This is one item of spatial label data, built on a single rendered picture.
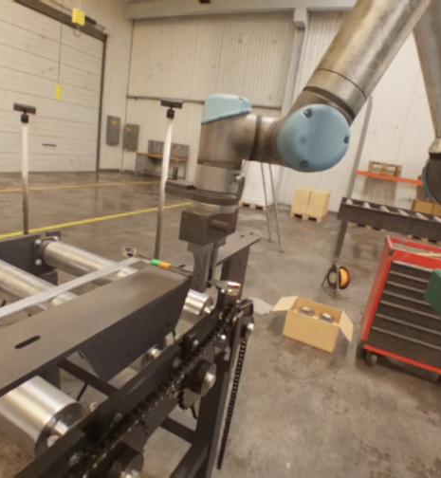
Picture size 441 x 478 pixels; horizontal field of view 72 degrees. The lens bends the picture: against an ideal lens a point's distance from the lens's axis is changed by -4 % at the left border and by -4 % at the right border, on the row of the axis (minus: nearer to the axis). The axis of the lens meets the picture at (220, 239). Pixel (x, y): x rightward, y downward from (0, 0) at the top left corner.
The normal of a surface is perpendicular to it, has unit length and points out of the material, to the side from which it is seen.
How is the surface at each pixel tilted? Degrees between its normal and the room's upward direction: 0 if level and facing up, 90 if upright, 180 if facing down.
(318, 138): 90
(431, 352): 90
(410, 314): 90
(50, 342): 0
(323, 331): 90
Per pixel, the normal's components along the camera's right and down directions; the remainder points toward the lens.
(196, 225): -0.43, 0.18
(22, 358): 0.14, -0.95
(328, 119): 0.03, 0.29
